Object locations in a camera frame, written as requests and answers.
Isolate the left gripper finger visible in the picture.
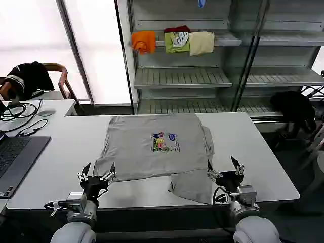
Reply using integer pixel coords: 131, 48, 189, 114
99, 161, 117, 182
77, 162, 91, 182

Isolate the brown wooden chair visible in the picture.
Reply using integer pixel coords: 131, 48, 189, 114
0, 62, 79, 107

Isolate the black metal lattice rack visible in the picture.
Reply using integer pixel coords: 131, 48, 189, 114
300, 85, 324, 102

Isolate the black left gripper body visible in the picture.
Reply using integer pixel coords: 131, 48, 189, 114
80, 175, 110, 203

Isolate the black jacket with white stripes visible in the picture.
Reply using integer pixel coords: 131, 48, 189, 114
5, 61, 55, 101

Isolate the dark table frame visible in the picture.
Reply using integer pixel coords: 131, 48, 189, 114
95, 202, 237, 235

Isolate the grey printed t-shirt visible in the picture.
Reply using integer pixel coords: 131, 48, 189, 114
95, 113, 216, 205

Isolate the white-legged chair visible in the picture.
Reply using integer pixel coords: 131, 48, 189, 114
274, 118, 324, 169

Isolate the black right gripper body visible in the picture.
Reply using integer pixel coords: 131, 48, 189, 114
216, 170, 245, 195

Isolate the empty grey metal shelf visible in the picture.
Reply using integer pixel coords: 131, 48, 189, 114
237, 0, 324, 125

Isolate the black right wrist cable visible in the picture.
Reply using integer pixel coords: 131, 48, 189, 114
212, 186, 235, 206

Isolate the grey round bin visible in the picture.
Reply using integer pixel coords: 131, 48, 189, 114
312, 151, 324, 194

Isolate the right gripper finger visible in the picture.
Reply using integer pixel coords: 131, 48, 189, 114
230, 155, 246, 176
206, 159, 222, 181

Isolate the grey shelf with folded clothes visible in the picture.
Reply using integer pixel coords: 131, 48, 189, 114
126, 0, 244, 116

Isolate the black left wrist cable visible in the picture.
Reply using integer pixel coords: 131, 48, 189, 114
44, 200, 69, 211

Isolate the grey window frame post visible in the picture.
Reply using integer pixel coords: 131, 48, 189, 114
55, 0, 95, 105

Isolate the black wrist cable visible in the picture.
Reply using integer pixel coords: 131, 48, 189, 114
212, 186, 235, 206
44, 200, 69, 211

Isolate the coiled black cable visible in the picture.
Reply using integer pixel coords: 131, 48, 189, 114
0, 99, 44, 123

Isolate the dark grey laptop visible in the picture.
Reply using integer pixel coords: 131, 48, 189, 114
0, 130, 51, 200

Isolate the black cable with adapter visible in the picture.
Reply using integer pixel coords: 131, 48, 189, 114
0, 118, 49, 138

